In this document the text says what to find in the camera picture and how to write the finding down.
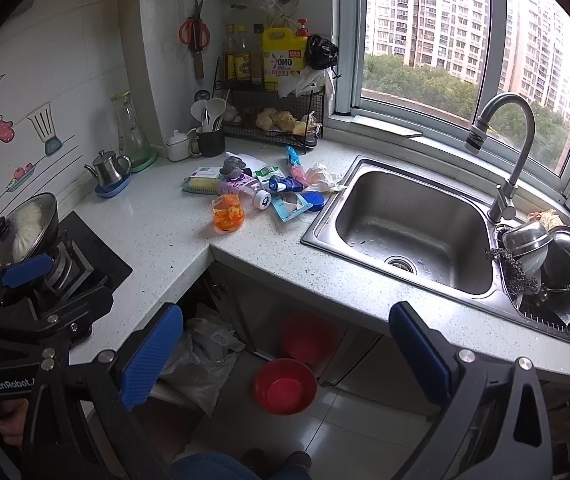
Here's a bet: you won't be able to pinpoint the grey plastic sack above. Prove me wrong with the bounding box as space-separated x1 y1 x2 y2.
159 304 245 417

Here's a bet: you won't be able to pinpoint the purple clear plastic bottle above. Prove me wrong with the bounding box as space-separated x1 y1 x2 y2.
217 174 272 210

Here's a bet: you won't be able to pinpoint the white green medicine box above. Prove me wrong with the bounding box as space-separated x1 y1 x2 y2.
189 167 221 179

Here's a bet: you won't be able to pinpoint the dark green utensil mug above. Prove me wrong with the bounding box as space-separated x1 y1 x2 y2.
187 127 225 157

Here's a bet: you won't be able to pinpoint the steel bowl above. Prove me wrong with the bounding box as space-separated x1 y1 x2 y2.
502 221 551 258

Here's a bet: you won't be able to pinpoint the glass carafe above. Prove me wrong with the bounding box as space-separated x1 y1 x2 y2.
111 90 151 160

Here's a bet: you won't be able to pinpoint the black plastic bag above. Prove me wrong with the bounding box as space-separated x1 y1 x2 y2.
305 34 339 70

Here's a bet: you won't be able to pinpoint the white folded cloth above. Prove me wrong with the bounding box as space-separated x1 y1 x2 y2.
238 153 268 172

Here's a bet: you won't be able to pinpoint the stainless steel sink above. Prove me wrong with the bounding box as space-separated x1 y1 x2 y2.
301 156 570 344

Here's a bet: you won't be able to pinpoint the person's left hand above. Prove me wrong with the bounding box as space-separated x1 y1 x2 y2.
0 399 29 448

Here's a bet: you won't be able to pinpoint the oil bottle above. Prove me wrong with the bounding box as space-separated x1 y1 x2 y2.
234 25 251 82

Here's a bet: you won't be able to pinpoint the blue toothpaste tube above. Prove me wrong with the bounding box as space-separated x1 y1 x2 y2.
268 176 305 194

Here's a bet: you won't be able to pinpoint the toothbrush blister packaging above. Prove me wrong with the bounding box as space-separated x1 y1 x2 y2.
272 192 312 222

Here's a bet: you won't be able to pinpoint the black wire rack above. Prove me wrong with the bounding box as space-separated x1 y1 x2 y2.
213 56 325 153

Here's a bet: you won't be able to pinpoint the white sugar jar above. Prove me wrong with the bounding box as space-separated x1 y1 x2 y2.
165 128 199 162

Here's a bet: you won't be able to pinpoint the grey kitchen faucet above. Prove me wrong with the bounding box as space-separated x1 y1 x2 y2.
464 92 538 226

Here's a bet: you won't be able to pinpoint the ginger root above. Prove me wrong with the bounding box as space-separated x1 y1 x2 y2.
255 107 321 136

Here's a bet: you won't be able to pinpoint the grey steel wool ball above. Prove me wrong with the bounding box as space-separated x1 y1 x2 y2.
220 156 246 179

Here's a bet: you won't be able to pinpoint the black gas stove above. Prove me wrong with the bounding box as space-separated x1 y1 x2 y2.
36 212 132 304

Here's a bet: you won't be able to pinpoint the blue teapot tray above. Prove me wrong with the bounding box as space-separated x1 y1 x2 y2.
94 176 131 198

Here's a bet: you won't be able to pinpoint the yellow bristle blue scrub brush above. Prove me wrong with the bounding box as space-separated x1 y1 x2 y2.
182 177 220 195

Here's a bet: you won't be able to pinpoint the white tissue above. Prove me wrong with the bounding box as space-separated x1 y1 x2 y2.
306 162 346 193

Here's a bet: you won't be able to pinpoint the white spoon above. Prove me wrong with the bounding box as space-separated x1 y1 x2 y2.
203 98 227 132

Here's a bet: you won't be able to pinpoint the yellow detergent jug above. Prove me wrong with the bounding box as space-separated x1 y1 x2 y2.
262 26 308 91

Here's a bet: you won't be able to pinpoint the blue plastic lid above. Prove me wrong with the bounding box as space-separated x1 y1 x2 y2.
302 192 325 212

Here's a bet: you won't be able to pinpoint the red handled scissors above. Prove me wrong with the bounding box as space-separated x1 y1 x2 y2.
178 0 210 81

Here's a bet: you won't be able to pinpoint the blue pink plastic wrapper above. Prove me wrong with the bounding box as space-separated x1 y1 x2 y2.
286 146 308 188

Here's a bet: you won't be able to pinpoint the orange plastic cup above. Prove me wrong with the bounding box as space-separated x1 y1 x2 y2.
211 194 245 233

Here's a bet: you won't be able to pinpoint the green tray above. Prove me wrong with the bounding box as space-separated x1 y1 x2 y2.
130 150 158 174

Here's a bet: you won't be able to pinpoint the red trash bin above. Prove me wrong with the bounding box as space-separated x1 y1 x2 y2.
251 359 317 416

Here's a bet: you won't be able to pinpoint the steel teapot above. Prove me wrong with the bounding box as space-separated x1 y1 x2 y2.
84 151 132 188

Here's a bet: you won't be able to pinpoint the pot with glass lid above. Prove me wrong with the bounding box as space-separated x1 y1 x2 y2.
0 193 59 266

